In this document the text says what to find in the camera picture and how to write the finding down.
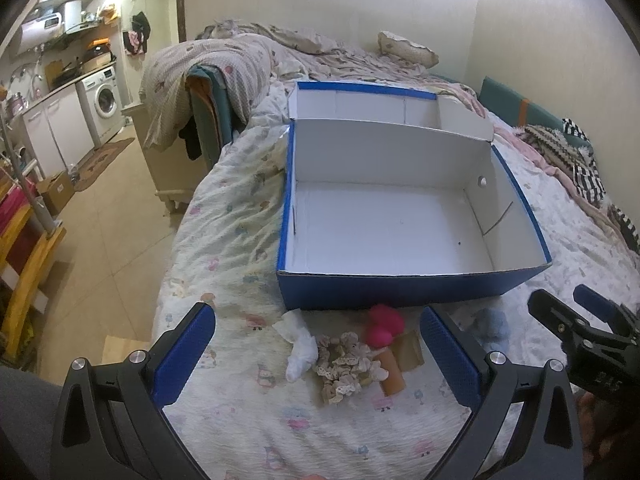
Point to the beige ruffled pillow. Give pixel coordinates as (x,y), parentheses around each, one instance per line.
(392,44)

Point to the white sock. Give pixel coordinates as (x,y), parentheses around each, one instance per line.
(304,353)

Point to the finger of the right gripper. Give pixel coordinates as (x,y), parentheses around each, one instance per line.
(559,319)
(617,316)

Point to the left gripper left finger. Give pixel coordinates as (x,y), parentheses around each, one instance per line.
(110,422)

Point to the brown door mat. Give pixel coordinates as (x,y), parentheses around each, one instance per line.
(98,161)

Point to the beige bedside cabinet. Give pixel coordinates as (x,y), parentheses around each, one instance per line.
(174,174)

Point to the white washing machine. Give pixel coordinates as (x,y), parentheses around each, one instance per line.
(100,102)

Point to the person right hand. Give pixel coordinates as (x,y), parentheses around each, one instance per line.
(610,438)

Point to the tan cardboard tube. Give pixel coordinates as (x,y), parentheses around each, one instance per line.
(407,351)

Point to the white water heater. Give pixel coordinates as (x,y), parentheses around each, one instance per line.
(72,14)

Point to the pink plush toy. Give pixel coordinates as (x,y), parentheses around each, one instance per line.
(384,324)

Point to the yellow wooden chair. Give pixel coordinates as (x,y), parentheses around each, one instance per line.
(26,258)

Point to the black white striped cloth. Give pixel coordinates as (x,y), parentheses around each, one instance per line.
(569,149)

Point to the blue white cardboard box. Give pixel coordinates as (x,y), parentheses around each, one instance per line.
(400,197)

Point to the light blue fluffy sock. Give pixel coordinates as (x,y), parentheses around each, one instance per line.
(491,325)

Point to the beige lace scrunchies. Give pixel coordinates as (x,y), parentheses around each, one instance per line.
(345,366)

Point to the teal headboard cushion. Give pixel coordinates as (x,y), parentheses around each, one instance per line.
(518,111)

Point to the beige floral blanket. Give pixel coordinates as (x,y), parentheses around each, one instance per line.
(250,56)

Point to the orange foam roller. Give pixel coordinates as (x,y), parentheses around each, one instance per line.
(394,382)

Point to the white kitchen cabinet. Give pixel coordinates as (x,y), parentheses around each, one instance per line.
(58,133)

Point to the small cardboard box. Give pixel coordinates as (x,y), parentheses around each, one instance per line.
(56,191)

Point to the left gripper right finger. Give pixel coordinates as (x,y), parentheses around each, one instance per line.
(522,423)

